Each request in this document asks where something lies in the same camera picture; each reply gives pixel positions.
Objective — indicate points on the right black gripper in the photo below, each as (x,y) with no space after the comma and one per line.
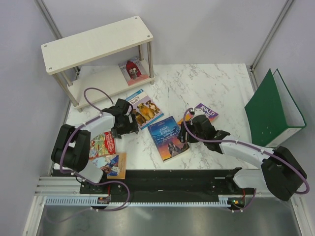
(181,134)

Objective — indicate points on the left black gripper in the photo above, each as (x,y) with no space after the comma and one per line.
(132,127)

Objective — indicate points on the Roald Dahl purple book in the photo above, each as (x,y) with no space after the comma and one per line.
(209,113)

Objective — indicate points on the Jane Eyre blue book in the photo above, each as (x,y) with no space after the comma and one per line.
(165,136)

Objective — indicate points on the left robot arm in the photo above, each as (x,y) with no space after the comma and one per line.
(72,146)

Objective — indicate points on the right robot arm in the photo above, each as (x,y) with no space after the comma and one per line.
(279,171)

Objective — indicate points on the dog picture book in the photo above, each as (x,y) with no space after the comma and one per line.
(145,110)

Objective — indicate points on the red Treehouse book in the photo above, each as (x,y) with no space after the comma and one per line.
(102,145)

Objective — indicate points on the orange illustrated book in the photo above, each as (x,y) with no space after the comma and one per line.
(113,166)

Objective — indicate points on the pink book on shelf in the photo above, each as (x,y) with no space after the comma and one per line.
(133,71)

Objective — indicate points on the white two-tier shelf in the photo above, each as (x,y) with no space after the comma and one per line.
(65,59)

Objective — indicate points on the green lever arch binder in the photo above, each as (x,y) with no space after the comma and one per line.
(272,112)

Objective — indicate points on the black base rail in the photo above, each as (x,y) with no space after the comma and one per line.
(171,185)

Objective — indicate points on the white slotted cable duct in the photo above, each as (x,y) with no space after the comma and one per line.
(89,201)

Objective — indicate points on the aluminium frame post left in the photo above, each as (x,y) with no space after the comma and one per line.
(48,18)

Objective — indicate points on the aluminium frame post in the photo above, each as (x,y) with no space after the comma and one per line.
(271,34)
(48,18)

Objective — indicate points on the aluminium frame post right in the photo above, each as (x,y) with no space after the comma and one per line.
(271,34)

